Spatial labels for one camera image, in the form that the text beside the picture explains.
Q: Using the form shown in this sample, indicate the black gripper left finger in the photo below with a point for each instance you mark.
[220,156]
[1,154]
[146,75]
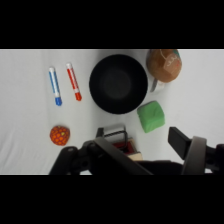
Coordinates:
[100,160]

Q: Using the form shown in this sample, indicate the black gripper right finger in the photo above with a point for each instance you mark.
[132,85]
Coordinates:
[196,156]

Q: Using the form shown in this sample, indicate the red ball with orange mesh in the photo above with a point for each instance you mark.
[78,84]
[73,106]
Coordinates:
[60,135]

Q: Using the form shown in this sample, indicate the black bowl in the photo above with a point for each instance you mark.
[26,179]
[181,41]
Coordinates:
[118,83]

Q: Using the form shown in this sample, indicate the light wooden box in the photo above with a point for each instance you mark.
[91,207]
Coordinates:
[128,147]

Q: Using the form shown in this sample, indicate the green foam block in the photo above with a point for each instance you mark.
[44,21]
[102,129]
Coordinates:
[151,116]

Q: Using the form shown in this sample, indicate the red marker pen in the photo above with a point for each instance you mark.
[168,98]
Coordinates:
[73,81]

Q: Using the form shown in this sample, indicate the blue marker pen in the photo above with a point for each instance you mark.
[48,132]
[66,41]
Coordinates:
[54,84]

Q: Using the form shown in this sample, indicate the brown round plush toy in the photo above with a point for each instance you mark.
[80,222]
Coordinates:
[163,66]

